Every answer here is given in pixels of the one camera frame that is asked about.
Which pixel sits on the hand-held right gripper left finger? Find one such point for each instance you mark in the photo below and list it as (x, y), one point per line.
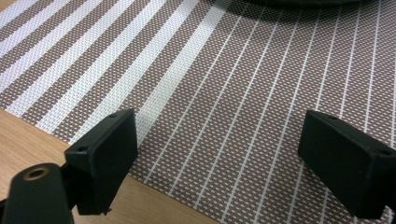
(102, 161)

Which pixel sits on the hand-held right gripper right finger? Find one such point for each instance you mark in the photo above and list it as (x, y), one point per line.
(345, 165)

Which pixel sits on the brown white striped woven placemat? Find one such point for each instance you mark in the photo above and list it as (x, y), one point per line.
(218, 93)

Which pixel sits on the dark round object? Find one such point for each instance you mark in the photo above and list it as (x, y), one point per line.
(299, 2)

